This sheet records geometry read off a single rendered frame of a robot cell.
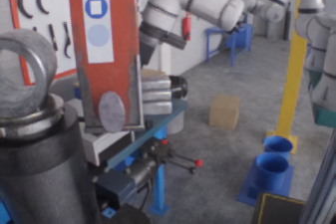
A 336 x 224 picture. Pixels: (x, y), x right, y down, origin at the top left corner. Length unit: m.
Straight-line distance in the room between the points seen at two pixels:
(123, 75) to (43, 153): 0.20
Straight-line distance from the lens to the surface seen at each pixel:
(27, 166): 0.48
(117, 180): 1.00
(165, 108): 0.45
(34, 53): 0.44
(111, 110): 0.39
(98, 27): 0.39
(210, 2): 0.57
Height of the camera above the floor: 1.70
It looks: 22 degrees down
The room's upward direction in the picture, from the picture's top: 1 degrees counter-clockwise
